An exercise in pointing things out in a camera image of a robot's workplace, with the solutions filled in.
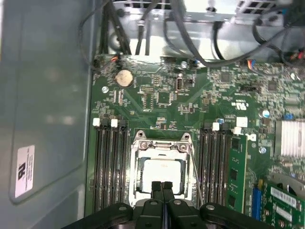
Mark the metal socket cover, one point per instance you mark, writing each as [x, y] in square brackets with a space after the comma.
[145, 153]

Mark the white case label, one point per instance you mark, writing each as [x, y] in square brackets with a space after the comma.
[25, 171]

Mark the CPU socket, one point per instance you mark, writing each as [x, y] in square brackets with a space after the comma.
[139, 137]

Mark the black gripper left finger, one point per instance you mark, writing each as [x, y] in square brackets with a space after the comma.
[147, 214]

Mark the silver metal drive cage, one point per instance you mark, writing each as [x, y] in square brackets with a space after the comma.
[195, 33]

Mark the graphics card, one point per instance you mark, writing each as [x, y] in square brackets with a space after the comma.
[283, 202]

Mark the silver CPU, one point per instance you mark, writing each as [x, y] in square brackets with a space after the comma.
[162, 169]

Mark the green motherboard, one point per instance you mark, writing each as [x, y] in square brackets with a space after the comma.
[190, 100]

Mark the internal USB port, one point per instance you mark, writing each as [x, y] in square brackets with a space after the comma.
[179, 83]

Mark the blue expansion slot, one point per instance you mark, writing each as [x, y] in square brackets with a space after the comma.
[256, 202]

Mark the black RAM slot white clip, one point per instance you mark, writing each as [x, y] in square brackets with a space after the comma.
[115, 167]
[97, 167]
[215, 167]

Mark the open PC case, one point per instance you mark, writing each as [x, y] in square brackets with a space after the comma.
[47, 95]

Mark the silver finned heatsink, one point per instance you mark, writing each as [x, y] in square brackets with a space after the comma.
[293, 138]

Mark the silver coin cell battery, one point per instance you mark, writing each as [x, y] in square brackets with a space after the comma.
[124, 78]

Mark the green RAM stick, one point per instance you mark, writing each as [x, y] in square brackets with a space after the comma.
[237, 171]

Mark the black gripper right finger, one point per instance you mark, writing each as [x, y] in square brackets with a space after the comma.
[181, 214]

